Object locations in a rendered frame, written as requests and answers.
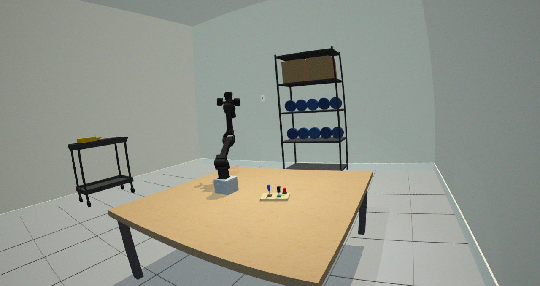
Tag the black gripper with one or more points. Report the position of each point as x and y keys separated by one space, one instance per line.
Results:
x=220 y=102

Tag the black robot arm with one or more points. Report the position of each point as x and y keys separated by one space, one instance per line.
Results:
x=221 y=163

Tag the pale yellow circuit board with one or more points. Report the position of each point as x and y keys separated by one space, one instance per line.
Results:
x=283 y=195

